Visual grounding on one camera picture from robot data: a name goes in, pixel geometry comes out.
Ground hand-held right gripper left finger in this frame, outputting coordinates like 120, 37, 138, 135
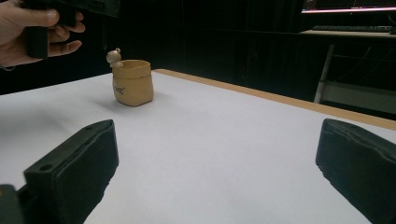
22, 119, 120, 224

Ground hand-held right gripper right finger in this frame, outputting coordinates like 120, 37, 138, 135
315, 118, 396, 224

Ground tan cup with bear figure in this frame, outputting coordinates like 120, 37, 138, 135
106, 47, 155, 108

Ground wooden table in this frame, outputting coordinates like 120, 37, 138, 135
152, 68, 396, 132

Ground white table cover sheet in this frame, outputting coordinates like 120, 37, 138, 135
0, 70, 396, 224

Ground black keyboard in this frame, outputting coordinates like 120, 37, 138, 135
311, 24, 394, 34

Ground white metal frame desk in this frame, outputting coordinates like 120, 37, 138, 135
300, 29, 396, 116

